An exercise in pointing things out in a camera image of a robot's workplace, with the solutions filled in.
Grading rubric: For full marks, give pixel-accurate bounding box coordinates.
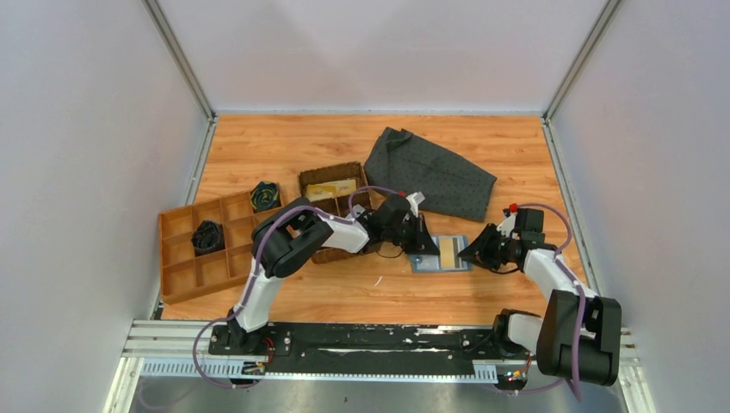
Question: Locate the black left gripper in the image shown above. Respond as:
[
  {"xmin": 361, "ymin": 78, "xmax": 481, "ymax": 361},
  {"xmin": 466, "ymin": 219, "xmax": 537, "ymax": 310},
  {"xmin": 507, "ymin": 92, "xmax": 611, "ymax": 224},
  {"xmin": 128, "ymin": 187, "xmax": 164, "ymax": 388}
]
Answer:
[{"xmin": 382, "ymin": 213, "xmax": 440, "ymax": 256}]

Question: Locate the teal leather card holder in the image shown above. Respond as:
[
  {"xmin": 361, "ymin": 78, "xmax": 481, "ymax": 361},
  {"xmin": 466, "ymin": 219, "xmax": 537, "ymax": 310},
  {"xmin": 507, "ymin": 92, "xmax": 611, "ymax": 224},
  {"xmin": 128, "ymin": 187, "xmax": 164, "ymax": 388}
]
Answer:
[{"xmin": 408, "ymin": 235, "xmax": 472, "ymax": 274}]

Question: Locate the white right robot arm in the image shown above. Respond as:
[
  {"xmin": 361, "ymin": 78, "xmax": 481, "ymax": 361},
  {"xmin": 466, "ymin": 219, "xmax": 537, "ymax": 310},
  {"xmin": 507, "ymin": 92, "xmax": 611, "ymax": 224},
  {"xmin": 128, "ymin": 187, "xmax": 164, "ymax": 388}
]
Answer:
[{"xmin": 458, "ymin": 202, "xmax": 622, "ymax": 386}]

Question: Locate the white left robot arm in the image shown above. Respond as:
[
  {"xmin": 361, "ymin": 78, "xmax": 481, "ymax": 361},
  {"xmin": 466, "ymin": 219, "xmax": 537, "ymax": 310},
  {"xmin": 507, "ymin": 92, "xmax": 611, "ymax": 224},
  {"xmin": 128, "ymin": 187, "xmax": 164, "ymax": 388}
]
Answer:
[{"xmin": 226, "ymin": 192, "xmax": 440, "ymax": 355}]

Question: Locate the dark grey dotted cloth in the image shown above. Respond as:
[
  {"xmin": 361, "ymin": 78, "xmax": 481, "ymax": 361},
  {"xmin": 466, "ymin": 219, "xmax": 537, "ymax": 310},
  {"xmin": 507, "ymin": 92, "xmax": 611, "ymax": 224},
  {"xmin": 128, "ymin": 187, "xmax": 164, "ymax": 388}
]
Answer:
[{"xmin": 364, "ymin": 127, "xmax": 497, "ymax": 222}]

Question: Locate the woven wicker basket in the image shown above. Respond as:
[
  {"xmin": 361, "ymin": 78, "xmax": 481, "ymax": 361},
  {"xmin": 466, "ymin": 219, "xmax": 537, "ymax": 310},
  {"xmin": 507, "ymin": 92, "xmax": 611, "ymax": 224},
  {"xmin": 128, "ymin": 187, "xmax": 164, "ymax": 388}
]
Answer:
[{"xmin": 298, "ymin": 161, "xmax": 382, "ymax": 264}]

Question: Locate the black rolled tie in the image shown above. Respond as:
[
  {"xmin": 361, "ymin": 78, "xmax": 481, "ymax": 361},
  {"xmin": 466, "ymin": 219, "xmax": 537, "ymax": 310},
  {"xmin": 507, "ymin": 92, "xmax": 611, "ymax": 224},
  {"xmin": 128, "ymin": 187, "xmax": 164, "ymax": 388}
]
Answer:
[{"xmin": 190, "ymin": 220, "xmax": 225, "ymax": 256}]

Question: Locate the wooden compartment tray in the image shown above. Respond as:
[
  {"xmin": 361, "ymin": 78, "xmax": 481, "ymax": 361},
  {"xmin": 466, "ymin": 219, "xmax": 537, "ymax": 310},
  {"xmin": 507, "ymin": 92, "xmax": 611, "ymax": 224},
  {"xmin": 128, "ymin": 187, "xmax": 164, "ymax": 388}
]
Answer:
[{"xmin": 158, "ymin": 182, "xmax": 284, "ymax": 305}]

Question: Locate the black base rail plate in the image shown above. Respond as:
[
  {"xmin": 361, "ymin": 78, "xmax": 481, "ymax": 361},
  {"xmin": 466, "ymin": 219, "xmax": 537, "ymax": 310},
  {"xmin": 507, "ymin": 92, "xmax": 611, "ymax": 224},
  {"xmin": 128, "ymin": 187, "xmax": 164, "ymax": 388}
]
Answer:
[{"xmin": 207, "ymin": 323, "xmax": 528, "ymax": 376}]

